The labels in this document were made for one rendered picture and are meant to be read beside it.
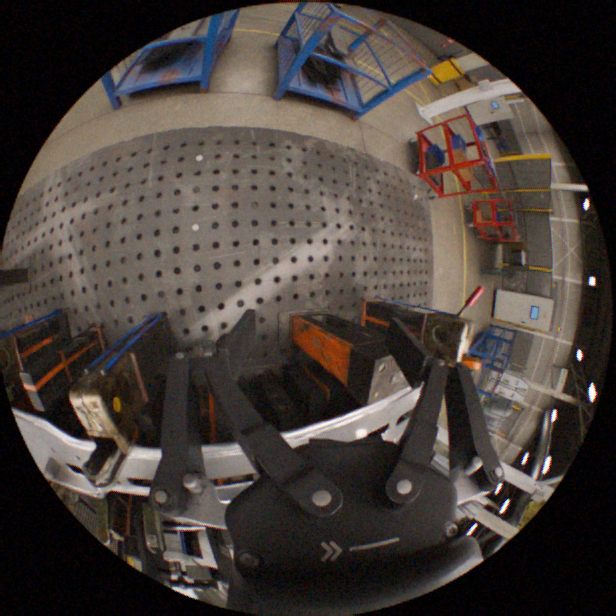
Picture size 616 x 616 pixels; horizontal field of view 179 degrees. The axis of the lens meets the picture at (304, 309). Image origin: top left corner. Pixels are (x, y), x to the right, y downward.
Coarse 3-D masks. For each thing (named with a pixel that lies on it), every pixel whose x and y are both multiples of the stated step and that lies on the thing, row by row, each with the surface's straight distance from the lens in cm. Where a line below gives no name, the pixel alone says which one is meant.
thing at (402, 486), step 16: (432, 368) 14; (432, 384) 13; (432, 400) 12; (416, 416) 10; (432, 416) 11; (416, 432) 9; (432, 432) 9; (416, 448) 8; (432, 448) 9; (400, 464) 8; (416, 464) 8; (384, 480) 8; (400, 480) 7; (416, 480) 7; (384, 496) 7; (400, 496) 7
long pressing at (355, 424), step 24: (360, 408) 37; (384, 408) 41; (408, 408) 51; (24, 432) 60; (48, 432) 48; (288, 432) 31; (312, 432) 33; (336, 432) 36; (360, 432) 41; (384, 432) 49; (48, 456) 58; (72, 456) 48; (144, 456) 35; (216, 456) 31; (240, 456) 32; (72, 480) 60; (120, 480) 45
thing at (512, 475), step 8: (440, 432) 396; (440, 440) 403; (504, 464) 402; (504, 472) 396; (512, 472) 401; (520, 472) 411; (512, 480) 406; (520, 480) 404; (528, 480) 412; (536, 480) 420; (552, 480) 413; (560, 480) 414; (528, 488) 416; (536, 488) 416; (544, 488) 427; (552, 488) 440
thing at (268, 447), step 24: (216, 360) 12; (216, 384) 10; (240, 408) 9; (240, 432) 8; (264, 432) 8; (264, 456) 7; (288, 456) 7; (288, 480) 7; (312, 480) 7; (312, 504) 6; (336, 504) 6
